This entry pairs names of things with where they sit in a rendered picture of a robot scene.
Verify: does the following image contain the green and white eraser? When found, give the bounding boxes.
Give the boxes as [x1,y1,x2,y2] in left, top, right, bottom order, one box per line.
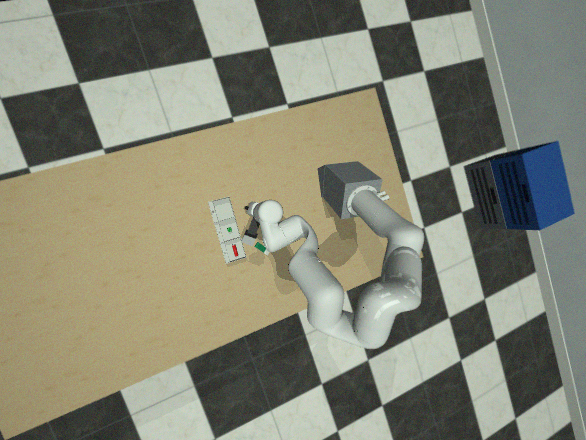
[255,242,270,255]

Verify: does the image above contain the grey rack of three bins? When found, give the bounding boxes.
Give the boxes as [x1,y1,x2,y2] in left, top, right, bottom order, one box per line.
[208,197,246,264]

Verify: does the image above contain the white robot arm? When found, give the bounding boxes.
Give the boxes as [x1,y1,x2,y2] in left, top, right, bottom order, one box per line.
[241,185,424,349]

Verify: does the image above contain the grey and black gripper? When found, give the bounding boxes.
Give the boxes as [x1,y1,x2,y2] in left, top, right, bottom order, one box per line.
[245,202,258,217]

